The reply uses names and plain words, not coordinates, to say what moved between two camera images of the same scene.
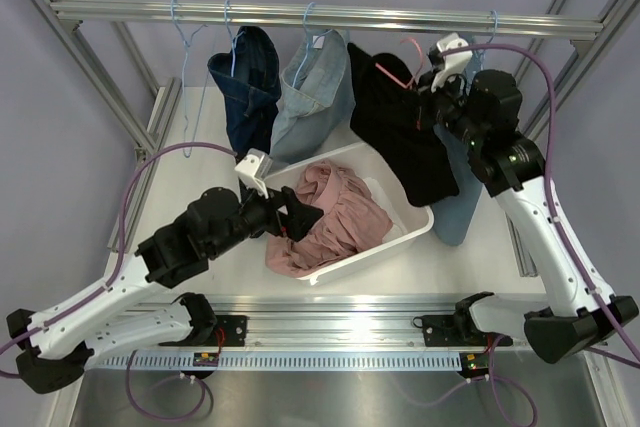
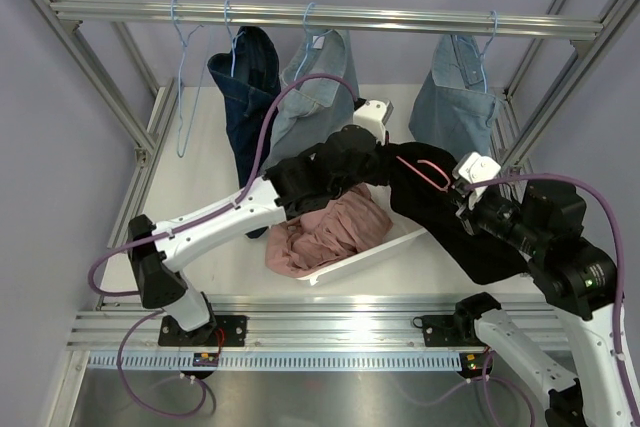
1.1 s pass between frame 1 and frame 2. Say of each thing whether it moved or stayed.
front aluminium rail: stayed
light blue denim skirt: stayed
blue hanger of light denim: stayed
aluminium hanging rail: stayed
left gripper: moved
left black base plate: stayed
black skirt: moved
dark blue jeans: stayed
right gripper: moved
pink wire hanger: moved
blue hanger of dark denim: stayed
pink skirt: stayed
